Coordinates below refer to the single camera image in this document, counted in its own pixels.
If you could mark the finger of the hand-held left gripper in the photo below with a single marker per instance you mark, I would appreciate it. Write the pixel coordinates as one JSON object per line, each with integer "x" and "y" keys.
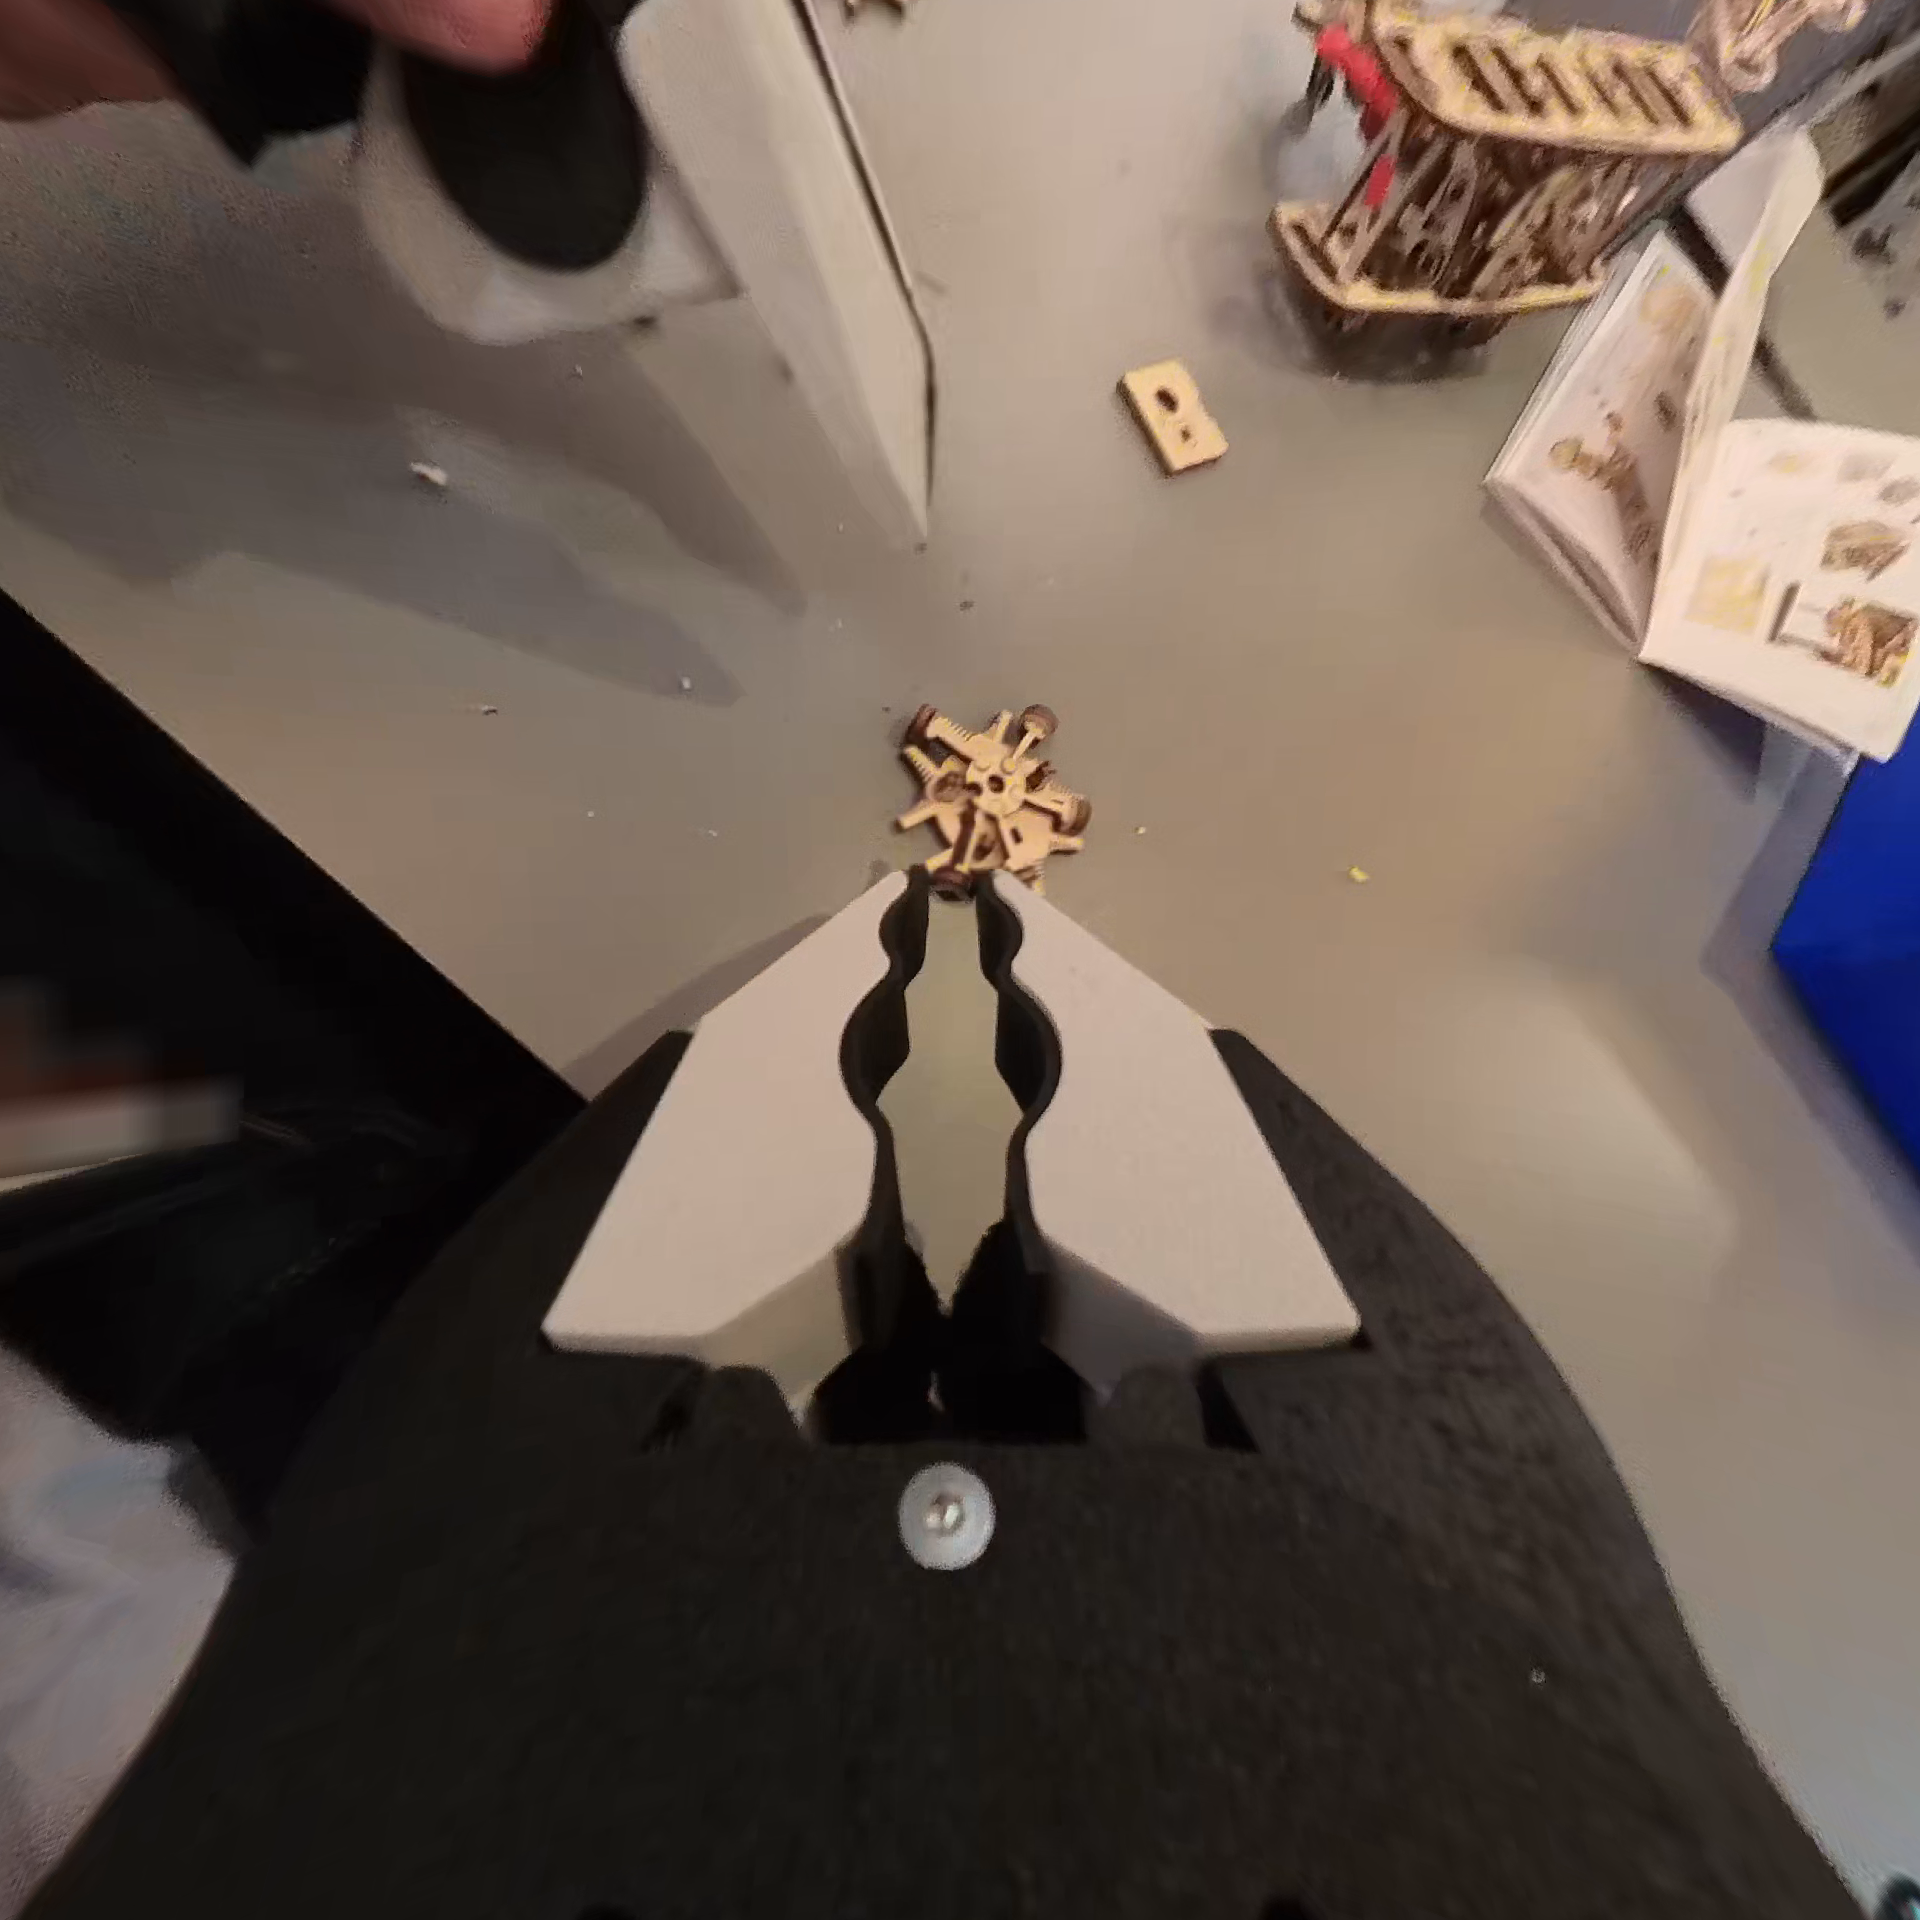
{"x": 810, "y": 240}

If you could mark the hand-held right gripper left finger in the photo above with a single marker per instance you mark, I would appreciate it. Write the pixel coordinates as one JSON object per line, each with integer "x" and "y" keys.
{"x": 720, "y": 1185}

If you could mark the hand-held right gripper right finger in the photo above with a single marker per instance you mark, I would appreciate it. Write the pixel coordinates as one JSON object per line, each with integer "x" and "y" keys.
{"x": 1185, "y": 1185}

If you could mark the wooden radial engine piece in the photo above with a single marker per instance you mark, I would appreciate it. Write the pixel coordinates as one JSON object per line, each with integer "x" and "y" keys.
{"x": 992, "y": 786}

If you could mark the person's left hand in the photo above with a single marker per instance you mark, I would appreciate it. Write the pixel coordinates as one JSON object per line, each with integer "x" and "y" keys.
{"x": 481, "y": 23}

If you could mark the small rectangular wooden piece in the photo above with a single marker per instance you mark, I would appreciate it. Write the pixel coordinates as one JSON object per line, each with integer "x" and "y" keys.
{"x": 1172, "y": 416}

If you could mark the wooden biplane model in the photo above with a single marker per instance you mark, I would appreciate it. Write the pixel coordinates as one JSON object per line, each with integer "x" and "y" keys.
{"x": 1469, "y": 180}

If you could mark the blue box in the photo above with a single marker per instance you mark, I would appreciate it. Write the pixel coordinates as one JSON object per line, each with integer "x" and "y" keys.
{"x": 1861, "y": 961}

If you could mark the black model kit box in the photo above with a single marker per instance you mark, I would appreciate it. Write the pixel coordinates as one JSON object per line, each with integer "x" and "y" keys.
{"x": 1621, "y": 32}

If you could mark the open instruction booklet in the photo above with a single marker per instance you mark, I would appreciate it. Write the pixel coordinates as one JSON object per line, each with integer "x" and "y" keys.
{"x": 1723, "y": 539}

